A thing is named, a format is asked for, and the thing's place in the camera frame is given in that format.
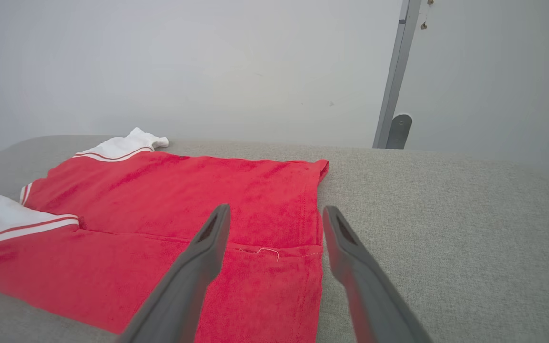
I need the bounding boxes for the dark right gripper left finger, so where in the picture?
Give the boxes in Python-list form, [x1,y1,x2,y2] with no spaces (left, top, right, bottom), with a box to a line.
[116,204,231,343]

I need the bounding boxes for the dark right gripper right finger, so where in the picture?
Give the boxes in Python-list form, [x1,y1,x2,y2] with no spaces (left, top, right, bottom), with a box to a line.
[322,206,435,343]

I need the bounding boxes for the red and white garment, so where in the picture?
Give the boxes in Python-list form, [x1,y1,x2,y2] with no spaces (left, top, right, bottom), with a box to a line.
[0,127,330,343]

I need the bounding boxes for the grey fabric sofa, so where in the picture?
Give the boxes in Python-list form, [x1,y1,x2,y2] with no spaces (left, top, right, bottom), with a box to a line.
[0,135,549,343]

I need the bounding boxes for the oval metal bracket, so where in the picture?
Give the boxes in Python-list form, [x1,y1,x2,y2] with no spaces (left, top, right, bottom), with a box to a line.
[386,113,413,150]

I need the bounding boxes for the grey metal post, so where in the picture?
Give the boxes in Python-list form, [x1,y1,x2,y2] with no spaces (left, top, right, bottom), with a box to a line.
[372,0,423,149]

